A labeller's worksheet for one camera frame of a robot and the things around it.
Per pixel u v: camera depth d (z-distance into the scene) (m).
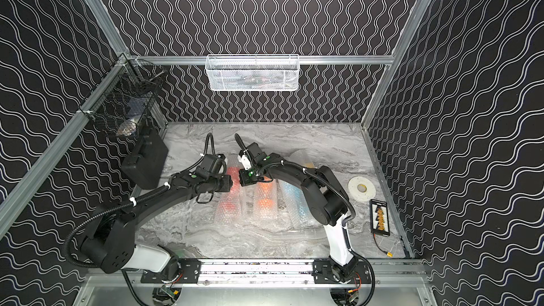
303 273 0.76
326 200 0.52
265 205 0.82
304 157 0.96
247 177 0.82
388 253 0.78
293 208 0.82
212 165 0.69
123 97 0.94
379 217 0.85
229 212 0.80
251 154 0.75
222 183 0.78
